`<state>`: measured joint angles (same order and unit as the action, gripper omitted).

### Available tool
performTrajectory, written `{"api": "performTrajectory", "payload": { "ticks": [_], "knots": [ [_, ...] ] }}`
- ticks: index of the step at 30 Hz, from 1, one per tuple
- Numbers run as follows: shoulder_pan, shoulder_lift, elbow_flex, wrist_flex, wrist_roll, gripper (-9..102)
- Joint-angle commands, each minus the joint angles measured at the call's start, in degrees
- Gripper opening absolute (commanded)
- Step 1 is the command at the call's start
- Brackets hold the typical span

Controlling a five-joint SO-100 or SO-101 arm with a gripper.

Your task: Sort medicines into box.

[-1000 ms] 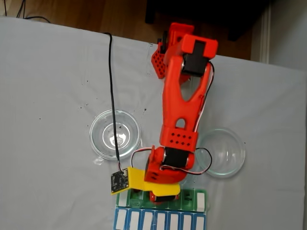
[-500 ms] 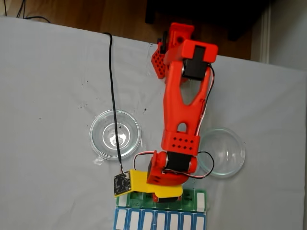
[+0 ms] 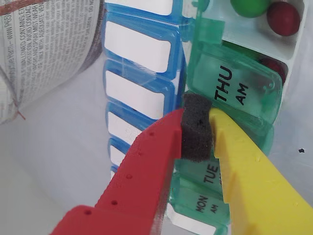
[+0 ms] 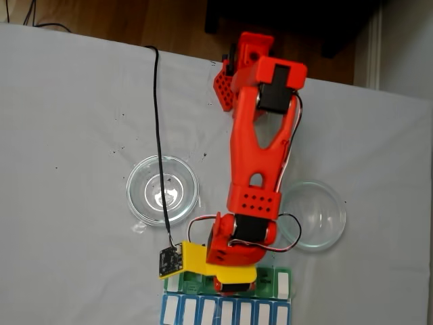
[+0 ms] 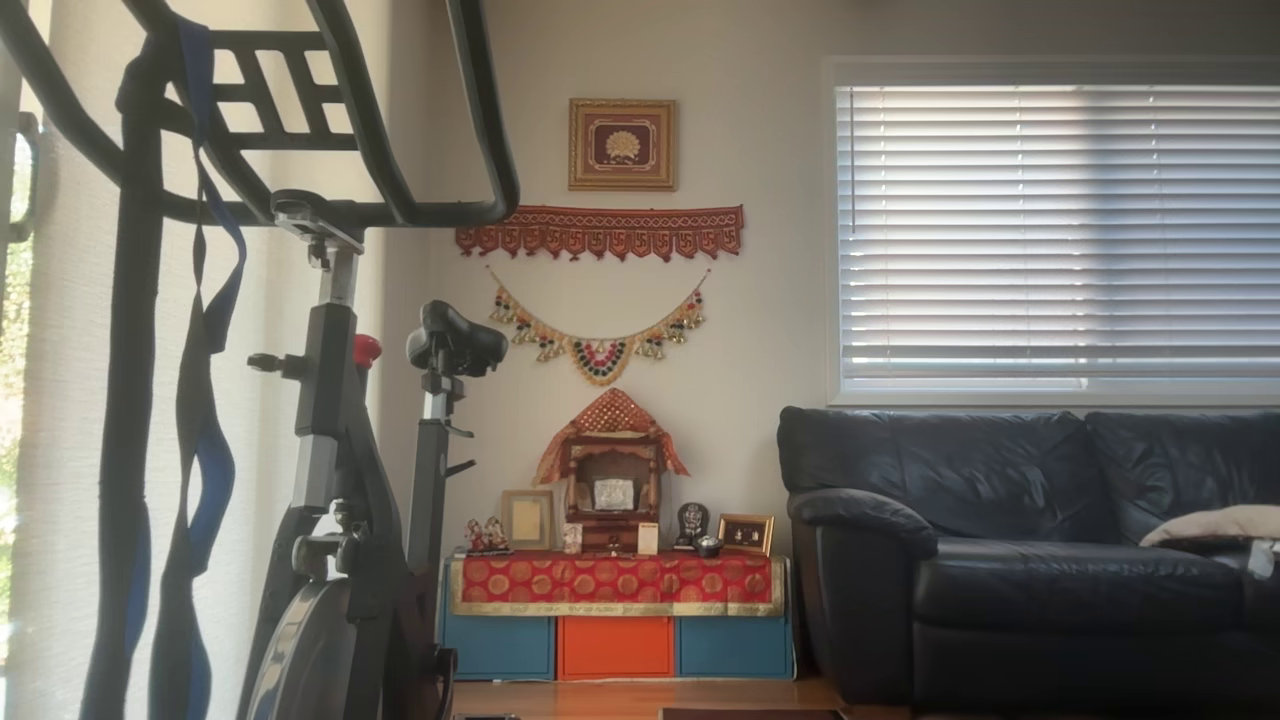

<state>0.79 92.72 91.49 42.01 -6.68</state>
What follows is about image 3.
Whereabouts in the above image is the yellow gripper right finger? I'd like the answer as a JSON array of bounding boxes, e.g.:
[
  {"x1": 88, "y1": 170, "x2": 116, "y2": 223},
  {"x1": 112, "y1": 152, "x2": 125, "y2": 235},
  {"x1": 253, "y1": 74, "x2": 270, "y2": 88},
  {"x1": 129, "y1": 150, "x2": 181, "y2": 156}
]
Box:
[{"x1": 209, "y1": 109, "x2": 313, "y2": 235}]

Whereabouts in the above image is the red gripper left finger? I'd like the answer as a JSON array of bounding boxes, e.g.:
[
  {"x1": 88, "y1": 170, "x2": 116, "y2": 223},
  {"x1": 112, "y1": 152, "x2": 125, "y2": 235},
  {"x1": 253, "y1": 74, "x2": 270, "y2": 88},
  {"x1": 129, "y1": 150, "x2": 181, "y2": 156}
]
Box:
[{"x1": 50, "y1": 92, "x2": 213, "y2": 235}]

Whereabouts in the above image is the weekly pill organizer box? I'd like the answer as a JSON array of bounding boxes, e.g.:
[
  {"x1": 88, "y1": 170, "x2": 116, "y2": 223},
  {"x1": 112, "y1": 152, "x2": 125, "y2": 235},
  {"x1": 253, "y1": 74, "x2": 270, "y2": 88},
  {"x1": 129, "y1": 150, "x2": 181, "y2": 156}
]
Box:
[{"x1": 104, "y1": 0, "x2": 309, "y2": 235}]

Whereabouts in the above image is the white table cloth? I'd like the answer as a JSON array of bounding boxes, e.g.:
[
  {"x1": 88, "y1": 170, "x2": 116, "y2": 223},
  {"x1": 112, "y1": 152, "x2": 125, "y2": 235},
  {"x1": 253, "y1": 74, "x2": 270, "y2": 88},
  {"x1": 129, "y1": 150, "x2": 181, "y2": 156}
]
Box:
[{"x1": 0, "y1": 0, "x2": 313, "y2": 235}]

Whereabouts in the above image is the white printed label bottle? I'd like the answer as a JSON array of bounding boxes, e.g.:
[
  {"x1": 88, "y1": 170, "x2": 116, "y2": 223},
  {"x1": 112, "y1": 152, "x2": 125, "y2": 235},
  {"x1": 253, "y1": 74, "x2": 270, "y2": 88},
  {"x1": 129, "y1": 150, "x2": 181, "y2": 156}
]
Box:
[{"x1": 0, "y1": 0, "x2": 103, "y2": 125}]

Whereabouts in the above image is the thin grey wire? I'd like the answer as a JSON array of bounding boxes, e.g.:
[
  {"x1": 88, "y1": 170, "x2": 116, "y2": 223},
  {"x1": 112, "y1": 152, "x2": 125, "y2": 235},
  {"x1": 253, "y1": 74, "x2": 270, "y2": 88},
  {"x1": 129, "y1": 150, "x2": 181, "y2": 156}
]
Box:
[{"x1": 0, "y1": 65, "x2": 21, "y2": 109}]

